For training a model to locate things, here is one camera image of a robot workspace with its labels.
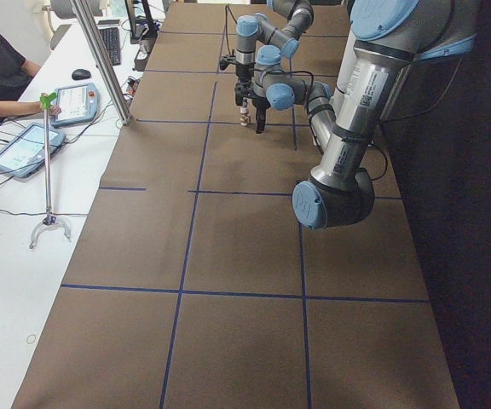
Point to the brown paper table mat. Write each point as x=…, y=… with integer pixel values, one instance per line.
x=192, y=284

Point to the teach pendant tablet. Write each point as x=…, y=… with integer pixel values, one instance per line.
x=25, y=154
x=78, y=104

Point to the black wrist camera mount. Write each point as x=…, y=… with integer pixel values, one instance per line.
x=225, y=61

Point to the black keyboard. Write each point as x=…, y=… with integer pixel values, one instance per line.
x=111, y=40

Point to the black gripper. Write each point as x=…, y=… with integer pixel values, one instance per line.
x=242, y=80
x=260, y=116

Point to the far teach pendant tablet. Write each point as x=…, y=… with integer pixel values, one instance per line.
x=78, y=104

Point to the aluminium frame post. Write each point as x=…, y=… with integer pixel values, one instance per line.
x=86, y=20

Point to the near teach pendant tablet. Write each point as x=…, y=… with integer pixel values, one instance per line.
x=25, y=154

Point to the black monitor stand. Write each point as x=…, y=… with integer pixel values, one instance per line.
x=142, y=27

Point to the green handled reacher grabber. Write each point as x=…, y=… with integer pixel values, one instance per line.
x=50, y=221

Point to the black computer mouse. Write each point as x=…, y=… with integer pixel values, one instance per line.
x=81, y=74

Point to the white desk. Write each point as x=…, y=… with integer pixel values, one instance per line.
x=31, y=271

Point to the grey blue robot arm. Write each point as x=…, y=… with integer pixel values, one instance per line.
x=259, y=49
x=385, y=37

